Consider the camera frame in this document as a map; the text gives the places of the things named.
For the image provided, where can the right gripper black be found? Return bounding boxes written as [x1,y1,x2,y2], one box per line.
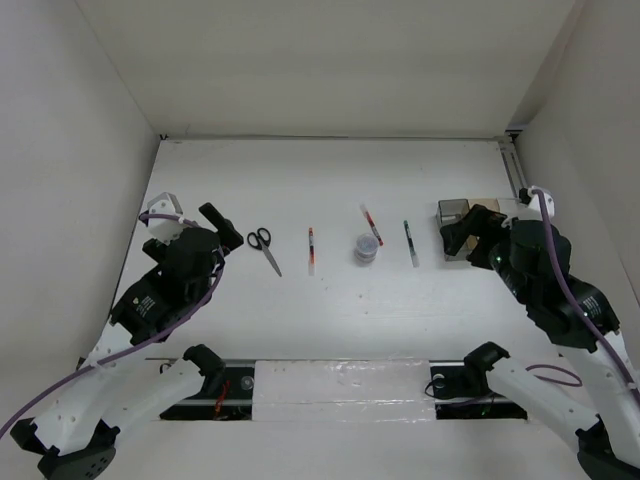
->
[440,202,532,303]

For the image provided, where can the black handled scissors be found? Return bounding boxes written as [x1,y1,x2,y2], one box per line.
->
[246,227,282,277]

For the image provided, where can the green pen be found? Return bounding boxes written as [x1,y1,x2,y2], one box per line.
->
[403,220,420,268]

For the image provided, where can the orange pen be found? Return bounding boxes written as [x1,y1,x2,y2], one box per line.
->
[308,227,316,276]

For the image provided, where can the red pen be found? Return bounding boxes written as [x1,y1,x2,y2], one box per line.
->
[360,203,384,246]

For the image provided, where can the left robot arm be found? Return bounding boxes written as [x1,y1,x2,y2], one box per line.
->
[1,199,244,479]

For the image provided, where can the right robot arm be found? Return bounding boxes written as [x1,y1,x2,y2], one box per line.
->
[432,205,639,479]

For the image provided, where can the smoky grey organizer bin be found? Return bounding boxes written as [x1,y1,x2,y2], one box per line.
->
[436,199,476,262]

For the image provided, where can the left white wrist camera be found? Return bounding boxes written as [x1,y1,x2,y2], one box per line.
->
[145,192,186,245]

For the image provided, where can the aluminium rail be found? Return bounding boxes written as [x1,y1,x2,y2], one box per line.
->
[497,130,529,197]

